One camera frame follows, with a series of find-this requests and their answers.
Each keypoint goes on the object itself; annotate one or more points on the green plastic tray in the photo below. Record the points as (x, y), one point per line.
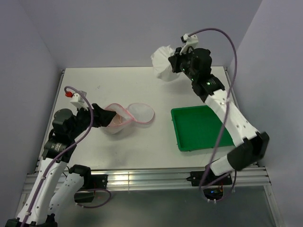
(195, 127)

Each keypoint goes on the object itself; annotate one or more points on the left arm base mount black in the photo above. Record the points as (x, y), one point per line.
(94, 182)

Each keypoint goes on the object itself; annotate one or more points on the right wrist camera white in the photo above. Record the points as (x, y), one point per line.
(188, 41)

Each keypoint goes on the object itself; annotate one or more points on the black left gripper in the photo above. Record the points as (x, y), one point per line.
(101, 117)

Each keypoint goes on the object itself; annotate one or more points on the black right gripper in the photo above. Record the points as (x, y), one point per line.
(175, 59)

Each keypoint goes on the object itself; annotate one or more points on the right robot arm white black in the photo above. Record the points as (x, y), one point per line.
(250, 144)

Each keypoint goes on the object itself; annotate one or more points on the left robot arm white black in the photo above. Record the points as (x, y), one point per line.
(44, 204)

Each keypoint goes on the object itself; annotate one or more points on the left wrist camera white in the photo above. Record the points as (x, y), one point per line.
(77, 100)

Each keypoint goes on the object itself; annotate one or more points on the mesh laundry bag pink trim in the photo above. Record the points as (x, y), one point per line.
(139, 113)

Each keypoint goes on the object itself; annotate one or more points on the white cloth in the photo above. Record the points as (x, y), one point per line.
(162, 68)

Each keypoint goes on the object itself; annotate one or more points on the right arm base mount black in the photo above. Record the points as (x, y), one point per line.
(217, 182)

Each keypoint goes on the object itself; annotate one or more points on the pink beige bra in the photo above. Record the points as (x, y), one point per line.
(117, 120)

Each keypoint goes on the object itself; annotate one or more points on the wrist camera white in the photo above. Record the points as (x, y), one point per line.
(188, 41)
(77, 100)

